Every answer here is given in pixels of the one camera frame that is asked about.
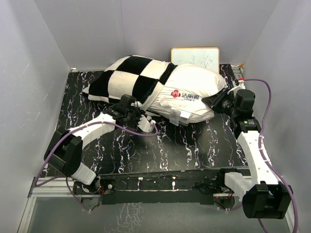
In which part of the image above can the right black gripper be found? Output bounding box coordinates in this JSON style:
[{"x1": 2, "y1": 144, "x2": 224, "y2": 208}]
[{"x1": 204, "y1": 88, "x2": 239, "y2": 117}]

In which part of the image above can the white pillow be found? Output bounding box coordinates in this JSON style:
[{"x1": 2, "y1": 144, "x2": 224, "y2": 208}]
[{"x1": 147, "y1": 64, "x2": 227, "y2": 126}]

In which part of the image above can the black white checkered pillowcase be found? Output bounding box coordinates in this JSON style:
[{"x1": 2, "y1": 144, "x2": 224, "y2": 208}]
[{"x1": 83, "y1": 55, "x2": 177, "y2": 111}]

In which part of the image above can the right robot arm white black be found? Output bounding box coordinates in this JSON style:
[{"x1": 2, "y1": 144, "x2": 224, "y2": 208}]
[{"x1": 202, "y1": 88, "x2": 292, "y2": 219}]

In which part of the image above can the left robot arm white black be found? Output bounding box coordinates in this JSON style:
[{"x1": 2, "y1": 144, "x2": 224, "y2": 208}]
[{"x1": 44, "y1": 95, "x2": 154, "y2": 194}]

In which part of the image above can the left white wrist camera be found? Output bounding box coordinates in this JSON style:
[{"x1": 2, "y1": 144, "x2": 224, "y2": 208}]
[{"x1": 138, "y1": 115, "x2": 156, "y2": 133}]

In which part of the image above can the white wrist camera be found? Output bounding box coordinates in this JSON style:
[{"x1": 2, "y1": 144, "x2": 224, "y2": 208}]
[
  {"x1": 138, "y1": 115, "x2": 156, "y2": 133},
  {"x1": 228, "y1": 78, "x2": 245, "y2": 96}
]

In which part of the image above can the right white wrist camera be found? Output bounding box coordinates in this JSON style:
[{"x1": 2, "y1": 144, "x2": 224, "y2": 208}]
[{"x1": 228, "y1": 78, "x2": 245, "y2": 96}]

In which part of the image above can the small whiteboard with wooden frame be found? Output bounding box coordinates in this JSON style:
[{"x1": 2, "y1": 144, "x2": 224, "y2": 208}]
[{"x1": 171, "y1": 47, "x2": 220, "y2": 73}]

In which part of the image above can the aluminium frame rail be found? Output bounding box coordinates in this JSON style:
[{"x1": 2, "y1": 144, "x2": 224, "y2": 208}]
[{"x1": 18, "y1": 65, "x2": 301, "y2": 233}]

